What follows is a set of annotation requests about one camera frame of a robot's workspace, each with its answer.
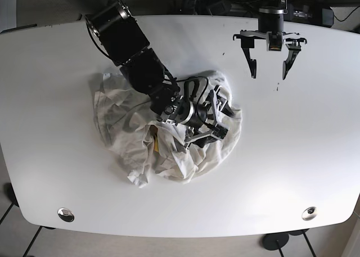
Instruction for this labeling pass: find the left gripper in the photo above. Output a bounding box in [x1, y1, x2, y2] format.
[233, 8, 307, 80]

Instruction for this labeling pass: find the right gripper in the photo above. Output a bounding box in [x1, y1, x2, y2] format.
[161, 85, 235, 148]

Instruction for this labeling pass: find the white printed T-shirt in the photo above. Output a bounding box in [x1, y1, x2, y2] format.
[93, 73, 242, 188]

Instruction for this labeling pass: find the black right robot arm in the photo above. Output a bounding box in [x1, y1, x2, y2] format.
[85, 0, 234, 148]

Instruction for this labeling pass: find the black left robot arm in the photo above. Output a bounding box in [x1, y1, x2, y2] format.
[233, 0, 307, 79]

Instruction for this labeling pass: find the right silver table grommet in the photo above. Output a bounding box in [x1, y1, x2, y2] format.
[301, 206, 318, 221]

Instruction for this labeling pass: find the silver table grommet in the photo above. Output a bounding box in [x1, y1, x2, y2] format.
[301, 206, 318, 221]
[57, 208, 75, 223]

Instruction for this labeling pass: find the black round stand base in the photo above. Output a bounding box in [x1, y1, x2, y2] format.
[262, 232, 289, 251]

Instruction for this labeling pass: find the left silver table grommet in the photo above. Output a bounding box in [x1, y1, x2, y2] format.
[57, 208, 75, 223]

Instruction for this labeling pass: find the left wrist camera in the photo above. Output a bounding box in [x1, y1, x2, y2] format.
[266, 31, 283, 51]

